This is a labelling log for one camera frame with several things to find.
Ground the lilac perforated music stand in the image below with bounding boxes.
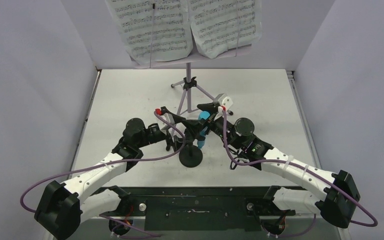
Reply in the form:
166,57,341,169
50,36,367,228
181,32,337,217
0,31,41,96
125,0,262,152

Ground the blue toy microphone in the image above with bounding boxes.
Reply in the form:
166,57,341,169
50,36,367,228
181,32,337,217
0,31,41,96
197,111,210,149

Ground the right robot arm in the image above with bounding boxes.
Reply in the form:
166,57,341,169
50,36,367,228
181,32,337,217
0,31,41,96
197,103,362,229

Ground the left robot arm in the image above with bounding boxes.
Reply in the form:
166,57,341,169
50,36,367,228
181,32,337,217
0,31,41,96
34,107,213,240

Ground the black microphone desk stand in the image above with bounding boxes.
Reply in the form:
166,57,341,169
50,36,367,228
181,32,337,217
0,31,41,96
178,130,203,168

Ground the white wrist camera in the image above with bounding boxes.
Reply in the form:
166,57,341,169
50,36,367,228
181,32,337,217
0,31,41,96
155,108,176,132
213,93,234,116

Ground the sheet music page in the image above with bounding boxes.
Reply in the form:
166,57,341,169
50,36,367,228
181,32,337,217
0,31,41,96
188,0,263,59
105,0,193,65

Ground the aluminium rail frame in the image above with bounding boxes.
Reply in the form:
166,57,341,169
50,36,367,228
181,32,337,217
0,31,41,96
44,195,352,240

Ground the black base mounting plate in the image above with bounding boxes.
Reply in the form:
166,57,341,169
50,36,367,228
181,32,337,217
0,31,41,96
62,186,330,232

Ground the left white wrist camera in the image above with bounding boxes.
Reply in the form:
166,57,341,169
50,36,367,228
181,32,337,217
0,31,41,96
155,108,176,132

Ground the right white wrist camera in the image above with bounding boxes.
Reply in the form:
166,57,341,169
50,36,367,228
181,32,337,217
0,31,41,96
213,93,234,116

